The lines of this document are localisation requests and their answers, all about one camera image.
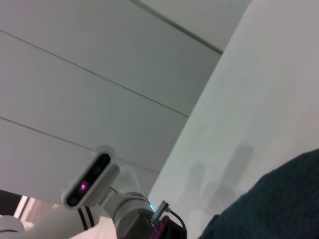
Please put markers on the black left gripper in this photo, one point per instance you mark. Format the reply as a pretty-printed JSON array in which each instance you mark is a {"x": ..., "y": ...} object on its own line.
[{"x": 169, "y": 231}]

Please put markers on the dark teal insulated lunch bag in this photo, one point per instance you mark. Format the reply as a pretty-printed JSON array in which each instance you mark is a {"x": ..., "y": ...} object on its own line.
[{"x": 274, "y": 199}]

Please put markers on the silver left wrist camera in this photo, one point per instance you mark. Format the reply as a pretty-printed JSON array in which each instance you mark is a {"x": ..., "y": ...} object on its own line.
[{"x": 99, "y": 181}]

